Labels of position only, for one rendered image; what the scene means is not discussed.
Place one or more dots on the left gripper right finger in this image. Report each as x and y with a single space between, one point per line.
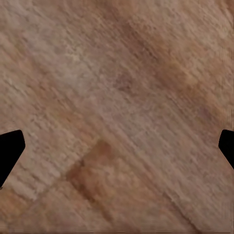
226 145

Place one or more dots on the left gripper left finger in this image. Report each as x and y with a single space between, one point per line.
11 146

